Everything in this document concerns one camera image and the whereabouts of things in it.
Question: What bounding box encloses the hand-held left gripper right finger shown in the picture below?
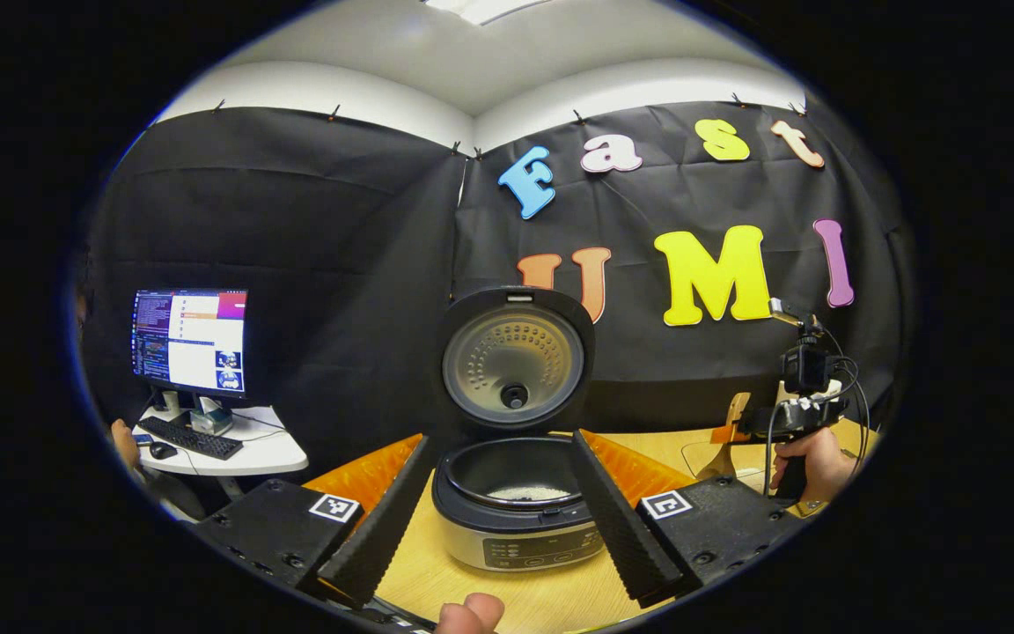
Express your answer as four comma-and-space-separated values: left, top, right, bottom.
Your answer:
569, 429, 812, 611

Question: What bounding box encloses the black keyboard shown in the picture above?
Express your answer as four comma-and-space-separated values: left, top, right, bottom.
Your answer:
138, 416, 245, 462

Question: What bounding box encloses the small pale green box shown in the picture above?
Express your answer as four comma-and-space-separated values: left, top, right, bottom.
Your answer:
190, 405, 234, 438

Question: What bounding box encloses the white computer desk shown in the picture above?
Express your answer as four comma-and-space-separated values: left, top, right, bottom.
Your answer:
132, 402, 310, 482

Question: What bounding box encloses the wooden spoon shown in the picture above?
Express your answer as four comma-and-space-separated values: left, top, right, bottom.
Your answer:
699, 392, 754, 482

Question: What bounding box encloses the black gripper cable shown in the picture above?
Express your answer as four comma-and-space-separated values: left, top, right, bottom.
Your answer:
760, 328, 871, 496

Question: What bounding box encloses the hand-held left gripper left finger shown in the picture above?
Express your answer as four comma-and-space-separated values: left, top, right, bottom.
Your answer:
195, 433, 438, 608

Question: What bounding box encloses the black backdrop cloth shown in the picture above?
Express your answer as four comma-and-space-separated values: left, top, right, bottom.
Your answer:
80, 92, 917, 461

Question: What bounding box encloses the ceiling light panel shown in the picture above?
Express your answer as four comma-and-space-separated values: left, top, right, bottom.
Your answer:
423, 0, 552, 26

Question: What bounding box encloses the silver black rice cooker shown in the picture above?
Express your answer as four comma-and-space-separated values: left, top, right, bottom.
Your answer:
430, 285, 610, 574

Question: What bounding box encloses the white rice pile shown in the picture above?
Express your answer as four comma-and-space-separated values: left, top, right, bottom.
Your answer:
487, 483, 572, 505

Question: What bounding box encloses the clear plastic container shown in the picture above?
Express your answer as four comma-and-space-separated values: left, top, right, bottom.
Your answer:
680, 437, 742, 482

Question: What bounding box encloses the computer monitor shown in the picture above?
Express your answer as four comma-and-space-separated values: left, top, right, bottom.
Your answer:
130, 287, 250, 400

